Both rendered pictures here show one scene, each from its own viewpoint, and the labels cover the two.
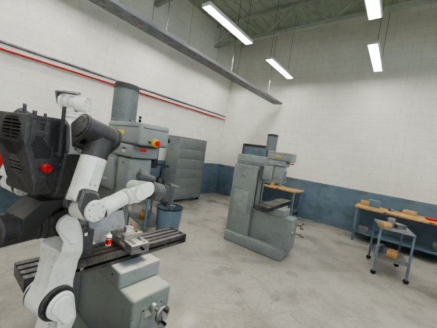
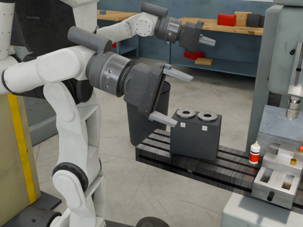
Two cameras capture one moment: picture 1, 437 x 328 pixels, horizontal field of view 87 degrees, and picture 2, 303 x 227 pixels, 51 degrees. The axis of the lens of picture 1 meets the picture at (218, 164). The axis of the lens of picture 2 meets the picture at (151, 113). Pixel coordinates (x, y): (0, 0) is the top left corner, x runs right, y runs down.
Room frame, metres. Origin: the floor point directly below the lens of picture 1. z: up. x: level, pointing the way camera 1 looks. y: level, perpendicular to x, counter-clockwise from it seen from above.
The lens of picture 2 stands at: (1.10, -0.39, 1.76)
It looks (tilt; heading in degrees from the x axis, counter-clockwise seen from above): 25 degrees down; 82
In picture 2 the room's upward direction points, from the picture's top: straight up
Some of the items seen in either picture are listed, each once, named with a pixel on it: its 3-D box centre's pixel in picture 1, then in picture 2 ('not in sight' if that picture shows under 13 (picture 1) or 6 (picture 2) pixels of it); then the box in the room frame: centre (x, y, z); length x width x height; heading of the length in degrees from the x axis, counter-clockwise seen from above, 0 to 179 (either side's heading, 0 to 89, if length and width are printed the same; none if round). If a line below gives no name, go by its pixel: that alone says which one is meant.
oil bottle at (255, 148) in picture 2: (108, 238); (254, 151); (1.76, 0.77, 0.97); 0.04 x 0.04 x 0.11
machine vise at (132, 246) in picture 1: (129, 237); (282, 168); (1.81, 0.63, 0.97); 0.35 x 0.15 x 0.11; 50
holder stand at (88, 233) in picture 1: (72, 243); (195, 133); (1.51, 0.90, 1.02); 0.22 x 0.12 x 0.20; 153
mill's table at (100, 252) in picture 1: (119, 249); (266, 179); (1.79, 0.69, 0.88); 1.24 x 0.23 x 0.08; 142
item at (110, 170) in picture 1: (121, 172); not in sight; (1.95, 0.81, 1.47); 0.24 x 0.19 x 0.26; 142
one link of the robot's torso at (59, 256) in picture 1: (53, 261); (74, 133); (0.98, 0.66, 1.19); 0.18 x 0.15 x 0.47; 65
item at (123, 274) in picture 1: (123, 259); (273, 200); (1.83, 0.66, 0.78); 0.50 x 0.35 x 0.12; 52
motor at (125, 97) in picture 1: (125, 104); not in sight; (1.98, 0.85, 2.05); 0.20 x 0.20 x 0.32
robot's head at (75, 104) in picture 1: (75, 105); not in sight; (1.00, 0.64, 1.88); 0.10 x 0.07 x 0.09; 95
